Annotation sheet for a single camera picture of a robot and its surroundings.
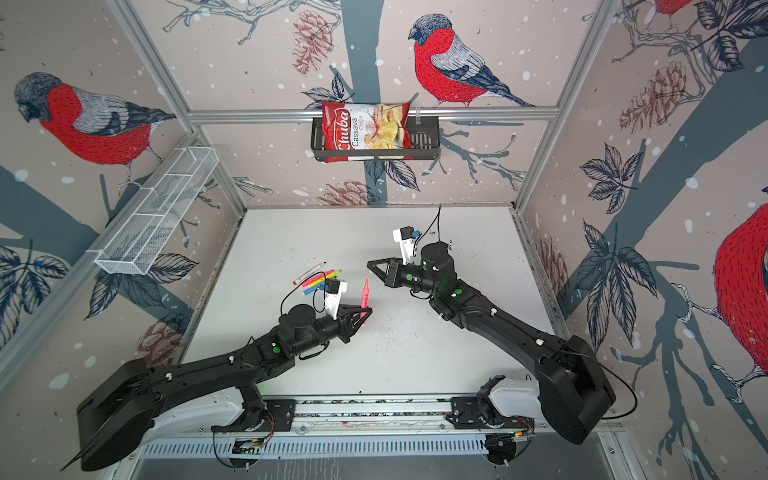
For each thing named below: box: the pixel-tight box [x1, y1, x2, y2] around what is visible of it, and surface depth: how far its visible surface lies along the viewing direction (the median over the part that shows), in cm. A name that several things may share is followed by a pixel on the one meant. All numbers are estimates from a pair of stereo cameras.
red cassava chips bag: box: [322, 101, 415, 163], surface depth 90 cm
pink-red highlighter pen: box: [360, 279, 370, 326], surface depth 76 cm
